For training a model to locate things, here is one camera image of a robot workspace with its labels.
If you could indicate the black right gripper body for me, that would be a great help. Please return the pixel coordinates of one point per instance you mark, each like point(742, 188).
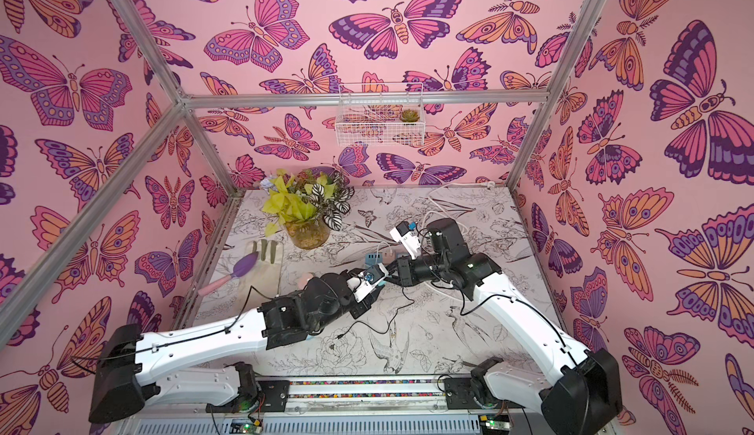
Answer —
point(402, 265)

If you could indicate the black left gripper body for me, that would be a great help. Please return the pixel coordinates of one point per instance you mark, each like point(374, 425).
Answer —
point(359, 309)

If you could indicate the pink usb charger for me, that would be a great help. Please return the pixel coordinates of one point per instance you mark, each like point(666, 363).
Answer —
point(388, 256)

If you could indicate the pink earbud case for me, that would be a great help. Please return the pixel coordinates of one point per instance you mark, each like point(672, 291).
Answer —
point(304, 280)

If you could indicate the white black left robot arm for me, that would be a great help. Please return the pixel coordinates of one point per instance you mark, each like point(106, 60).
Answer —
point(132, 362)

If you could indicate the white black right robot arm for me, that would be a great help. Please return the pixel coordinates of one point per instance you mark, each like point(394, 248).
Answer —
point(575, 389)

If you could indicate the blue power strip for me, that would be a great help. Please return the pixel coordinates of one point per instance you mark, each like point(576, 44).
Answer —
point(375, 258)

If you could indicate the beige striped cloth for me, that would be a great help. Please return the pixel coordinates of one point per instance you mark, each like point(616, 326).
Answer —
point(262, 282)

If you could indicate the potted plant in glass jar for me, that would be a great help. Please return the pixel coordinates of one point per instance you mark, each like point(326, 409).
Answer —
point(307, 206)

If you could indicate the pink purple hairbrush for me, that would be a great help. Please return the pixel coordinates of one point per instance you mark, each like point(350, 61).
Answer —
point(240, 269)

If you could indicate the small green succulent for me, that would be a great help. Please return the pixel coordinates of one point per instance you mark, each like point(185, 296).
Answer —
point(410, 116)

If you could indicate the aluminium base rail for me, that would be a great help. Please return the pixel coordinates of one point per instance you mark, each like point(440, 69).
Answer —
point(419, 404)

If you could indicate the white wire wall basket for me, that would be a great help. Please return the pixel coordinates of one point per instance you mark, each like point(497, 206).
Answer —
point(369, 113)

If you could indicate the aluminium cage frame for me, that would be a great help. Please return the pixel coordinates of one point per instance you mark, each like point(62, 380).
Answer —
point(43, 273)

